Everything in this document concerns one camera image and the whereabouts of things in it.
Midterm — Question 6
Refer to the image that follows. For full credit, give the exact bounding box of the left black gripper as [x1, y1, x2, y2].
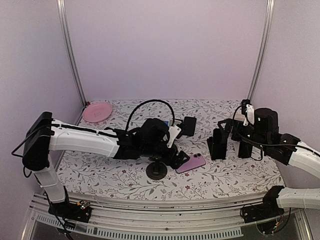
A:
[141, 141, 190, 169]

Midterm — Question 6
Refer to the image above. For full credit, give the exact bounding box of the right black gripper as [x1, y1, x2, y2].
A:
[218, 117, 269, 152]

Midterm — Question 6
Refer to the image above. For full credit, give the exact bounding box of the pink phone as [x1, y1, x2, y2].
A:
[175, 153, 206, 174]

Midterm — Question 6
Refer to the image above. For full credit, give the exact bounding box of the black phone front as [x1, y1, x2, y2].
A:
[211, 128, 229, 161]

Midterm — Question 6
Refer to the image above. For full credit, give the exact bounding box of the black round base stand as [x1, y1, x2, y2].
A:
[146, 161, 168, 180]

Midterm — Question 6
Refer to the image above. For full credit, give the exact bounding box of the black phone blue case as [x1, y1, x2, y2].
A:
[238, 141, 253, 159]

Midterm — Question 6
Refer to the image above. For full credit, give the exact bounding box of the black phone teal edge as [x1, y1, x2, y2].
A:
[183, 116, 197, 137]

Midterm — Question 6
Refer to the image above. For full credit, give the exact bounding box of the white grey phone stand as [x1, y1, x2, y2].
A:
[168, 118, 183, 126]

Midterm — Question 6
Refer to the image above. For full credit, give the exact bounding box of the black folding phone stand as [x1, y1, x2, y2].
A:
[206, 136, 213, 160]

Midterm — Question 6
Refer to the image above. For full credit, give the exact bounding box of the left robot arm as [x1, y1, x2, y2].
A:
[19, 112, 190, 217]

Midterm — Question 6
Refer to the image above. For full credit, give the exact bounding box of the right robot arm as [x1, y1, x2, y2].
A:
[211, 104, 320, 218]

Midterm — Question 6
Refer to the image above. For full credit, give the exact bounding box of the pink plate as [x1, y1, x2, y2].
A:
[82, 102, 113, 123]

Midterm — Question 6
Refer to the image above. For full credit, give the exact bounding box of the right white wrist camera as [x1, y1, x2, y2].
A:
[241, 99, 255, 126]

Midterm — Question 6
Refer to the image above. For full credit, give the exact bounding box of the left black cable loop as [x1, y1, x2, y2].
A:
[124, 99, 176, 131]

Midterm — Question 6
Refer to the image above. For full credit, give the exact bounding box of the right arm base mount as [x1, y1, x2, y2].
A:
[239, 203, 291, 236]

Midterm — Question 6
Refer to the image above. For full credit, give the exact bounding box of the front aluminium rail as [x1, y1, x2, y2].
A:
[22, 193, 313, 240]

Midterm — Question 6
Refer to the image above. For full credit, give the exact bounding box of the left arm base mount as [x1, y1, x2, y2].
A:
[48, 199, 92, 223]

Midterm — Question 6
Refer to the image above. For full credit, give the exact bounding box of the right aluminium frame post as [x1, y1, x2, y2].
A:
[247, 0, 275, 103]

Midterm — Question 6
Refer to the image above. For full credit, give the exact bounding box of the aluminium frame post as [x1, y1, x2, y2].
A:
[247, 0, 275, 103]
[56, 0, 87, 108]

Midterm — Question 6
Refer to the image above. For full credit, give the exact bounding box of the left aluminium frame post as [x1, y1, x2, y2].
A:
[56, 0, 87, 108]

